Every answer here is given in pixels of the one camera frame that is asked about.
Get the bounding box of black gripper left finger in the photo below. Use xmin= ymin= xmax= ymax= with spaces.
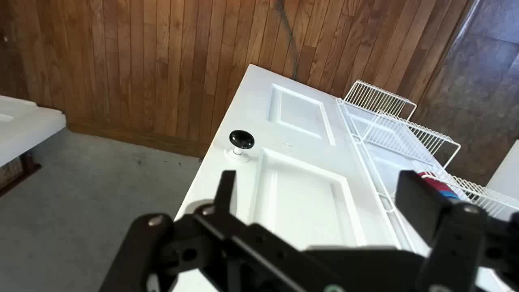
xmin=195 ymin=171 xmax=237 ymax=224

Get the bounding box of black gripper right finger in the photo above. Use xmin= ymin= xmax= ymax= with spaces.
xmin=396 ymin=171 xmax=487 ymax=254

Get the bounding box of black round door knob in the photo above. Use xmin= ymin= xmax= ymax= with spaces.
xmin=229 ymin=130 xmax=255 ymax=150

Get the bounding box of white panel door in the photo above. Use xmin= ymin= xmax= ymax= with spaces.
xmin=179 ymin=65 xmax=429 ymax=255

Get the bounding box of white wire door rack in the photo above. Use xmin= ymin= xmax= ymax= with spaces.
xmin=338 ymin=80 xmax=519 ymax=220

